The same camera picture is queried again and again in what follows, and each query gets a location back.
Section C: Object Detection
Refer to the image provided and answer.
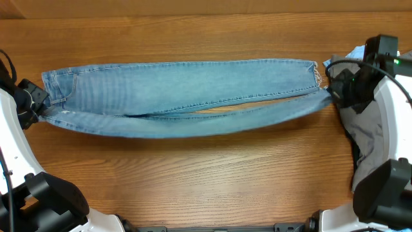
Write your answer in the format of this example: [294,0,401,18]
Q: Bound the grey trousers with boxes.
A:
[328,53,412,194]

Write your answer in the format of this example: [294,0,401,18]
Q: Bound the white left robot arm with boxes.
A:
[1,77,124,232]

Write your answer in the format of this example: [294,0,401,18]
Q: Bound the light blue garment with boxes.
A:
[322,44,401,68]

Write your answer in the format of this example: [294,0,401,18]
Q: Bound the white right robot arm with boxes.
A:
[298,57,411,231]

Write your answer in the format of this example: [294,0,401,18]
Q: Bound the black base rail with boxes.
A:
[125,221,319,232]

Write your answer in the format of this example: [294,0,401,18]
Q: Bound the light blue denim jeans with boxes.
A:
[40,59,332,139]

